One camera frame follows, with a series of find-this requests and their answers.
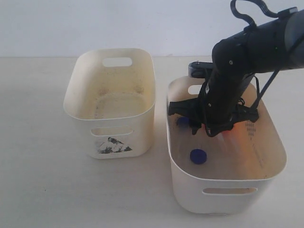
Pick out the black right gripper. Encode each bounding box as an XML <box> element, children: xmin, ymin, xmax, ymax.
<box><xmin>168</xmin><ymin>70</ymin><xmax>259</xmax><ymax>135</ymax></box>

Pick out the blue-capped tube front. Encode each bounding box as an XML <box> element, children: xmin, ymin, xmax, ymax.
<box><xmin>190</xmin><ymin>149</ymin><xmax>207</xmax><ymax>165</ymax></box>

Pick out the blue-capped tube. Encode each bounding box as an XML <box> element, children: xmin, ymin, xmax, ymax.
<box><xmin>176</xmin><ymin>117</ymin><xmax>189</xmax><ymax>127</ymax></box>
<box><xmin>190</xmin><ymin>149</ymin><xmax>207</xmax><ymax>165</ymax></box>

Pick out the orange-capped tube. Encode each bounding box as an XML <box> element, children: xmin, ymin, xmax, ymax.
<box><xmin>220</xmin><ymin>131</ymin><xmax>246</xmax><ymax>174</ymax></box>
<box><xmin>204</xmin><ymin>125</ymin><xmax>215</xmax><ymax>137</ymax></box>

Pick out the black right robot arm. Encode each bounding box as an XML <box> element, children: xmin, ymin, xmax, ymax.
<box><xmin>167</xmin><ymin>0</ymin><xmax>304</xmax><ymax>137</ymax></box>

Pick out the blue-capped tube back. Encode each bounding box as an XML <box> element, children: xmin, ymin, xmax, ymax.
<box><xmin>176</xmin><ymin>117</ymin><xmax>189</xmax><ymax>127</ymax></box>

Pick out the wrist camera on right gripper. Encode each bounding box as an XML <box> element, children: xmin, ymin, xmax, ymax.
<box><xmin>188</xmin><ymin>61</ymin><xmax>213</xmax><ymax>79</ymax></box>

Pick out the black cable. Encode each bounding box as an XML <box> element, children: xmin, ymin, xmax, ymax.
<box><xmin>230</xmin><ymin>0</ymin><xmax>304</xmax><ymax>112</ymax></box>

